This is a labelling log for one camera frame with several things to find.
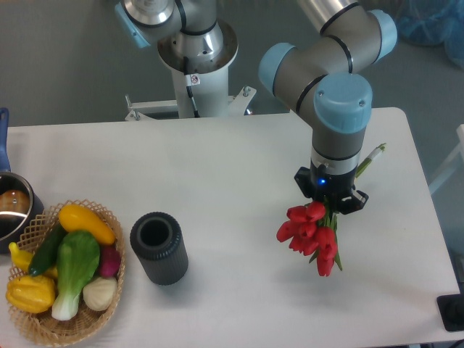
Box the white frame at right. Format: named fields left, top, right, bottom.
left=428, top=124, right=463, bottom=195

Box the dark grey ribbed vase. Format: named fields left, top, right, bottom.
left=130, top=212, right=189, bottom=286

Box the red radish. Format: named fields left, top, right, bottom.
left=98, top=246, right=121, bottom=278

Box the green cucumber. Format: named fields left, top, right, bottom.
left=28, top=223, right=67, bottom=276

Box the red tulip bouquet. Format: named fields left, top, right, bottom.
left=275, top=142, right=387, bottom=278

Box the blue handled saucepan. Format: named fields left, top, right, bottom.
left=1, top=107, right=44, bottom=254

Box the green bok choy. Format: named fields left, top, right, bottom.
left=51, top=230, right=100, bottom=321

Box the woven wicker basket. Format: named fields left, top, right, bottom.
left=7, top=199, right=125, bottom=347

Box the black device at edge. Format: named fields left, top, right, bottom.
left=436, top=294, right=463, bottom=332

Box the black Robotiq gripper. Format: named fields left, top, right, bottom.
left=294, top=164, right=369, bottom=214

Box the blue plastic bag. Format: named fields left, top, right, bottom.
left=395, top=1, right=463, bottom=68

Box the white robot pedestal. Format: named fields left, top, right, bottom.
left=125, top=19, right=257, bottom=121

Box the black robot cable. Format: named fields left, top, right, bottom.
left=183, top=56, right=201, bottom=119

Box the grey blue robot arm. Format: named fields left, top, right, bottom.
left=115, top=1, right=397, bottom=215

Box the yellow bell pepper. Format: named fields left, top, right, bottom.
left=6, top=275, right=56, bottom=314

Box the small yellow gourd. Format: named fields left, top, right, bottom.
left=8, top=242, right=58, bottom=280

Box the yellow squash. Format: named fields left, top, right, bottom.
left=58, top=204, right=116, bottom=246

